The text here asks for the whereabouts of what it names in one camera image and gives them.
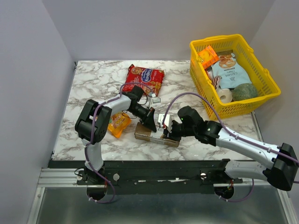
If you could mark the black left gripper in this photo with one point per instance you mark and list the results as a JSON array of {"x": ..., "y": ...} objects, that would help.
[{"x": 148, "y": 121}]

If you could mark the brown cardboard express box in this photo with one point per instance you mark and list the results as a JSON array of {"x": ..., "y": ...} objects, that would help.
[{"x": 143, "y": 133}]

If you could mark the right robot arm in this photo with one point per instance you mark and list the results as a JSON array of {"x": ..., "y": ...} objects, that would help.
[{"x": 278, "y": 165}]

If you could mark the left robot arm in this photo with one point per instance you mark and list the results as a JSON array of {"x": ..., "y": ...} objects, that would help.
[{"x": 93, "y": 121}]

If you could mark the orange snack box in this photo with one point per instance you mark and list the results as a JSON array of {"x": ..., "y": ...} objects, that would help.
[{"x": 207, "y": 57}]

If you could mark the yellow corn snack bag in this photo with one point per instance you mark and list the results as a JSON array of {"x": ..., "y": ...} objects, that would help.
[{"x": 118, "y": 122}]

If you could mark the red candy bag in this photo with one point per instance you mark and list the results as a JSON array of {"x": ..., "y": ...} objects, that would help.
[{"x": 153, "y": 78}]

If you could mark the white tape roll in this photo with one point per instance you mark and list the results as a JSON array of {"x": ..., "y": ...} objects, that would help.
[{"x": 225, "y": 95}]

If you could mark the red white striped packet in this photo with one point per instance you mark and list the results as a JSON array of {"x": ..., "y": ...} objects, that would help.
[{"x": 216, "y": 82}]

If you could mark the green melon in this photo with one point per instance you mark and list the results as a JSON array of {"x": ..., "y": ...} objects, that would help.
[{"x": 244, "y": 91}]

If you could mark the light blue chips bag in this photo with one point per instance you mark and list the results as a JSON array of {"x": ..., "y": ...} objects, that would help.
[{"x": 231, "y": 72}]

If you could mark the yellow plastic basket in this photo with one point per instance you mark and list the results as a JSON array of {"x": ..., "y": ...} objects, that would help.
[{"x": 259, "y": 76}]

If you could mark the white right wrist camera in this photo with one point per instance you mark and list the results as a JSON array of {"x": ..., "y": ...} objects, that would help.
[{"x": 165, "y": 121}]

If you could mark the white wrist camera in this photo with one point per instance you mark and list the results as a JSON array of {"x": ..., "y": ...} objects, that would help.
[
  {"x": 165, "y": 121},
  {"x": 154, "y": 102}
]

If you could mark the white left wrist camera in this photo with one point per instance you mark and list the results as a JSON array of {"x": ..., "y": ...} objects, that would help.
[{"x": 154, "y": 102}]

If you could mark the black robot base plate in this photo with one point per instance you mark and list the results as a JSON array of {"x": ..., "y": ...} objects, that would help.
[{"x": 163, "y": 177}]

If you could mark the aluminium frame rail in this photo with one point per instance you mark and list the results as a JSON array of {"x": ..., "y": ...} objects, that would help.
[{"x": 59, "y": 200}]

